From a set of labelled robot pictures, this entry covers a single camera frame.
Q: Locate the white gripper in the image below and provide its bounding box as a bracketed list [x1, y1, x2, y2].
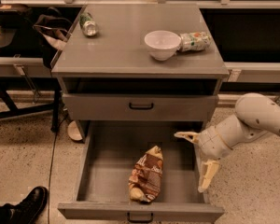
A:
[174, 126, 231, 192]

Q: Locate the brown chip bag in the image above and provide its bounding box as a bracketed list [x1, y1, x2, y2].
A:
[128, 146, 163, 203]

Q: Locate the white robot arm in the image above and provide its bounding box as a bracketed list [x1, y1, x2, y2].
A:
[175, 93, 280, 192]

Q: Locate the open grey middle drawer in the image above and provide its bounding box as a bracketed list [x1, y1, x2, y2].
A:
[58, 121, 224, 224]

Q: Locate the grey drawer cabinet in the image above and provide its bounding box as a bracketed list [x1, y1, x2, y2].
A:
[52, 4, 228, 134]

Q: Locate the closed grey top drawer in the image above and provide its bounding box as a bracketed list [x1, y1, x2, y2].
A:
[63, 93, 218, 121]

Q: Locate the white ceramic bowl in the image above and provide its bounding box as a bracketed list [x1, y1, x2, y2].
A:
[144, 30, 181, 61]

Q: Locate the round tan floor disc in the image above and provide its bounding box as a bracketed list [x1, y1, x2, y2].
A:
[67, 121, 82, 141]

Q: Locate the green soda can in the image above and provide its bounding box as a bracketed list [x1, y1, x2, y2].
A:
[79, 12, 98, 36]

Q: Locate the black leather shoe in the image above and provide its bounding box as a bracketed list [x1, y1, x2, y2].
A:
[8, 186, 49, 224]

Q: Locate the black side table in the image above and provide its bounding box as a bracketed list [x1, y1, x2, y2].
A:
[0, 4, 61, 132]

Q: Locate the black floor cable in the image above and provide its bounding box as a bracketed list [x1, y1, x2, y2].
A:
[46, 114, 69, 224]

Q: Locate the dark bag with straps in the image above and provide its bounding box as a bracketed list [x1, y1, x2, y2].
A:
[34, 7, 72, 69]

